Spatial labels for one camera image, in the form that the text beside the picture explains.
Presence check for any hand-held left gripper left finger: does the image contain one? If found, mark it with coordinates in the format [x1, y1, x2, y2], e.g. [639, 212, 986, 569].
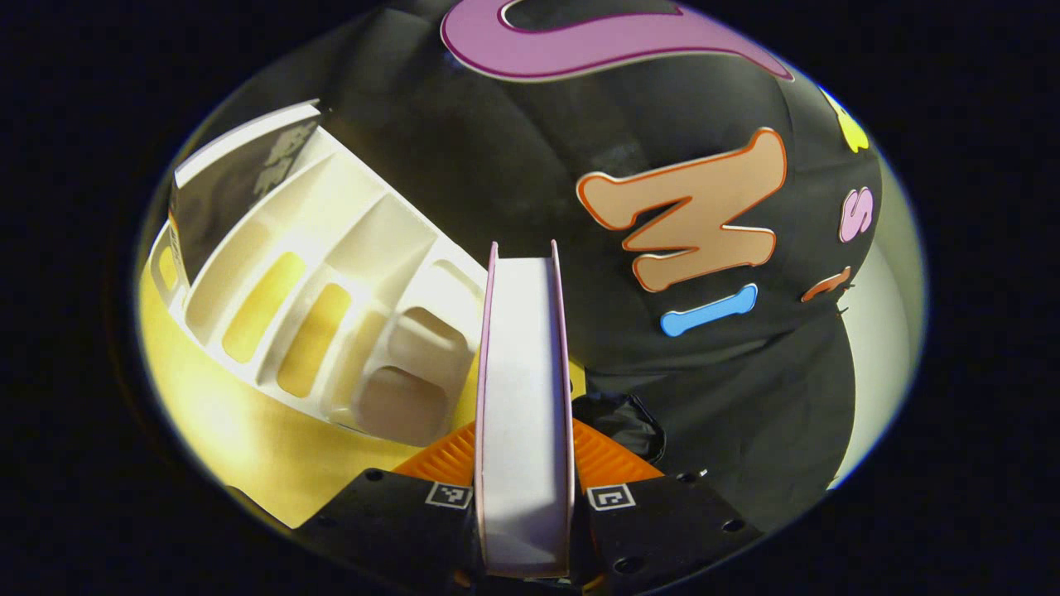
[298, 422, 481, 593]

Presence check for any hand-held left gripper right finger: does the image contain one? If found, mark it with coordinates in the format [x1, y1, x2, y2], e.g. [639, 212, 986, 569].
[571, 418, 763, 593]

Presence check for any pink book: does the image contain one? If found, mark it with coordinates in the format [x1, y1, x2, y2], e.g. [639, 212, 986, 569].
[475, 240, 576, 579]

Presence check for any white plastic bookshelf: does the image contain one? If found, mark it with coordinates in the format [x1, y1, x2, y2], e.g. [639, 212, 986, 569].
[149, 124, 489, 448]

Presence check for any dark grey book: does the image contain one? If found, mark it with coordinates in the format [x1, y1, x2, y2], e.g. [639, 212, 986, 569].
[168, 99, 324, 286]

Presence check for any black backdrop cloth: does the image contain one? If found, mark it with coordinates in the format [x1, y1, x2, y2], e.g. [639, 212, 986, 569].
[199, 0, 883, 531]

